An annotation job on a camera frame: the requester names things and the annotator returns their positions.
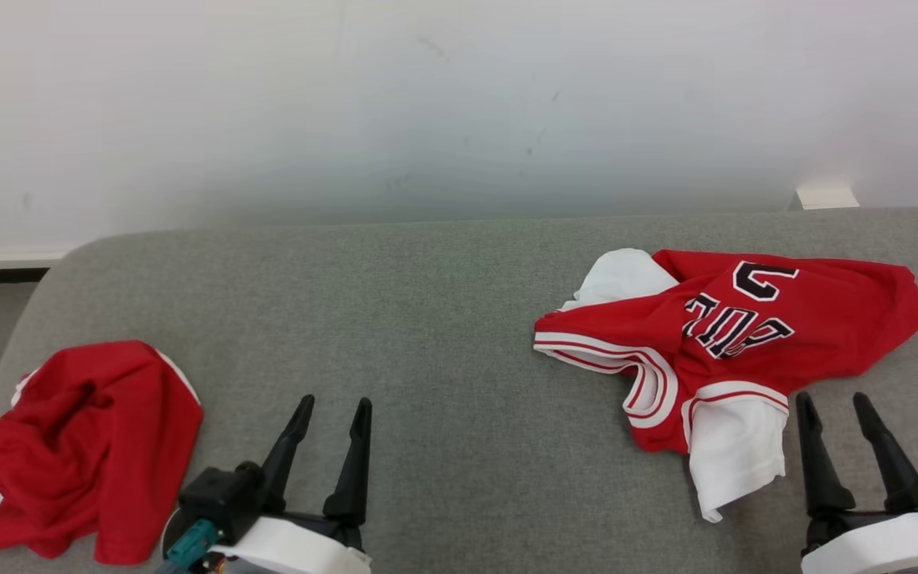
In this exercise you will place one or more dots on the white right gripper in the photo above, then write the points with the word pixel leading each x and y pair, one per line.
pixel 881 550

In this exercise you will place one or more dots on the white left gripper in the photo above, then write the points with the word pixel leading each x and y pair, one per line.
pixel 300 550

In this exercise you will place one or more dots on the red printed basketball jersey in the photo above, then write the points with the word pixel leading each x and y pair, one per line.
pixel 825 335

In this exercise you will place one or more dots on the red shorts with white trim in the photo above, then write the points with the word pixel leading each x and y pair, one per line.
pixel 84 446

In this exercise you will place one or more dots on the grey fabric sofa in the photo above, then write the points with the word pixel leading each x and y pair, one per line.
pixel 443 359

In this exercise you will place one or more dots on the white baseboard strip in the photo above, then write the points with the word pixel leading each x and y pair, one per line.
pixel 5 257

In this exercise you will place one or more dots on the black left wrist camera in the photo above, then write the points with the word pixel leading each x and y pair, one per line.
pixel 220 498

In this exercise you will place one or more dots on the small white wall box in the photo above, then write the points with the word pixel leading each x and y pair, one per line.
pixel 825 198

